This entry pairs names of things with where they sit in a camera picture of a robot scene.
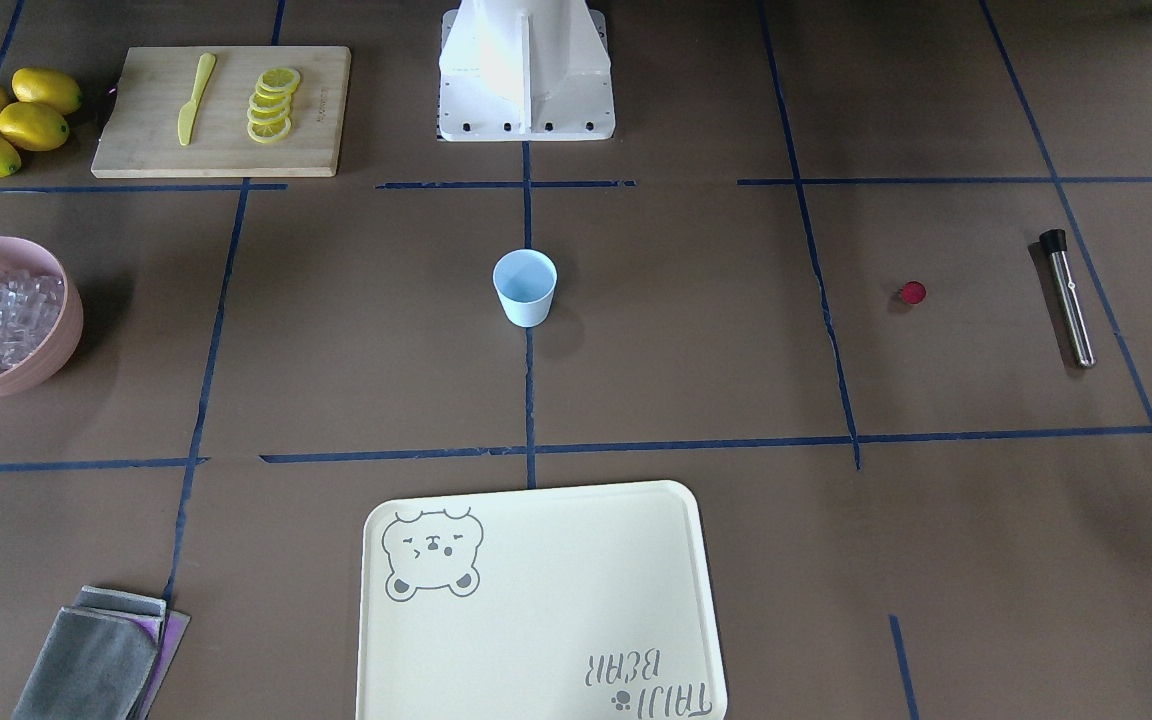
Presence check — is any pink bowl of ice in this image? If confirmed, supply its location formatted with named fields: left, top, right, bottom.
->
left=0, top=236, right=84, bottom=397

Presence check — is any light blue plastic cup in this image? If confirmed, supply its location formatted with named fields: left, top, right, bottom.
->
left=492, top=249, right=558, bottom=328

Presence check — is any whole yellow lemon middle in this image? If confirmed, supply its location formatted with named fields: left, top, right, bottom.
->
left=0, top=103, right=70, bottom=152

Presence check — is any wooden cutting board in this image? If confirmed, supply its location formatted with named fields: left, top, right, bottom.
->
left=91, top=46, right=353, bottom=179

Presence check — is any whole yellow lemon top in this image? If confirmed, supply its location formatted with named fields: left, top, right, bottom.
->
left=12, top=67, right=83, bottom=118

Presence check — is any yellow plastic knife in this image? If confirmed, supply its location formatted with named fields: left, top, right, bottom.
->
left=175, top=53, right=218, bottom=147

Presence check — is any lemon slice front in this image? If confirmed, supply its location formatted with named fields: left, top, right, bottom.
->
left=247, top=118, right=293, bottom=143

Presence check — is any lemon slice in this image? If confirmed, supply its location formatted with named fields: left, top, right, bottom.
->
left=247, top=118, right=293, bottom=143
left=256, top=67, right=302, bottom=97

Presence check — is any purple cloth underneath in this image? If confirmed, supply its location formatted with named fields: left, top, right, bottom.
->
left=128, top=611, right=191, bottom=719

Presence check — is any grey folded cloth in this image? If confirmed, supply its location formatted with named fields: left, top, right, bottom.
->
left=12, top=585, right=166, bottom=719

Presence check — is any lemon slice back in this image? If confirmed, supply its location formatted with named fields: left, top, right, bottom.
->
left=256, top=67, right=302, bottom=97

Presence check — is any cream bear serving tray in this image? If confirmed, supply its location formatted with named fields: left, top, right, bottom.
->
left=355, top=480, right=730, bottom=719

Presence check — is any red strawberry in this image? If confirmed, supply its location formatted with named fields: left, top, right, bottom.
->
left=899, top=281, right=929, bottom=306

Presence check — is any steel muddler black tip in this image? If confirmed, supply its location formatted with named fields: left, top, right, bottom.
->
left=1039, top=228, right=1096, bottom=369

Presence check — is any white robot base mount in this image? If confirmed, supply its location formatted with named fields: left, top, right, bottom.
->
left=435, top=1, right=616, bottom=142

